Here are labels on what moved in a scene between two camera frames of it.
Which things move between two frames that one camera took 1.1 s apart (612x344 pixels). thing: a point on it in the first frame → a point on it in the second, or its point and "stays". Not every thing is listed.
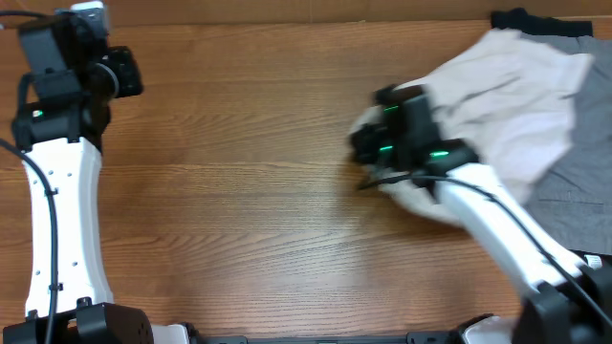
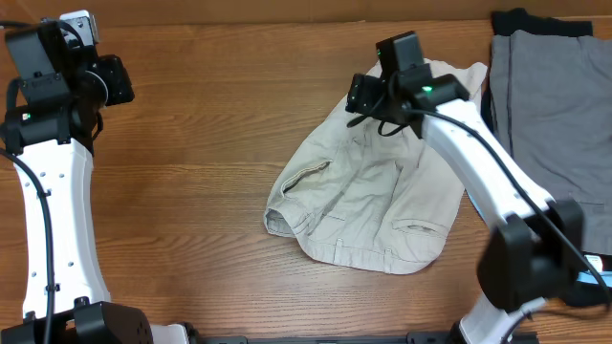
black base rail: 420,337 stays
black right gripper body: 375,148 → 382,110
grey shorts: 575,204 stays
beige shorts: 508,103 → 371,202
